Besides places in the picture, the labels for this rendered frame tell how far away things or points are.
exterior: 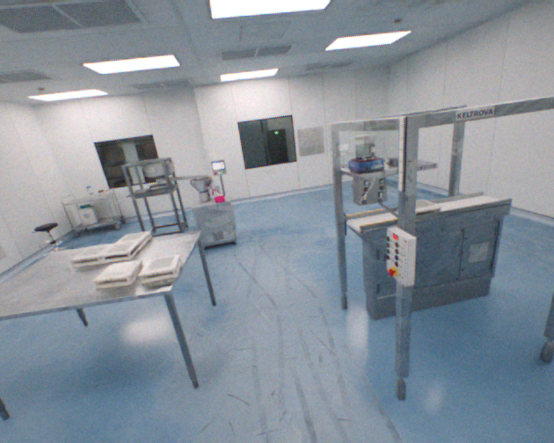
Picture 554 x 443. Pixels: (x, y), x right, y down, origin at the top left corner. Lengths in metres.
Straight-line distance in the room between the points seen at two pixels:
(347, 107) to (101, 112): 5.85
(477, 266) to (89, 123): 7.55
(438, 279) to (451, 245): 0.33
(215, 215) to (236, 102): 3.48
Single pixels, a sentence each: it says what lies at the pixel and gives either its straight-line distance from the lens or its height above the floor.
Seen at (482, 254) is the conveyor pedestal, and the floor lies 0.48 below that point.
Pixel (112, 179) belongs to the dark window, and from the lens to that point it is 7.74.
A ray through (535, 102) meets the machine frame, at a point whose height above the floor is 1.74.
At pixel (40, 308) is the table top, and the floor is 0.89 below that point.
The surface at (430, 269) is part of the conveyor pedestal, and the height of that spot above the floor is 0.43.
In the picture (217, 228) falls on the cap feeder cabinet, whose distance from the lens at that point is 4.55.
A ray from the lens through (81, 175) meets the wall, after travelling 7.99.
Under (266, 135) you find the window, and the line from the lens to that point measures 7.18.
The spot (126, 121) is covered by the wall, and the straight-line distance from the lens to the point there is 7.49.
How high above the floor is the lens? 1.78
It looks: 19 degrees down
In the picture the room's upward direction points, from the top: 8 degrees counter-clockwise
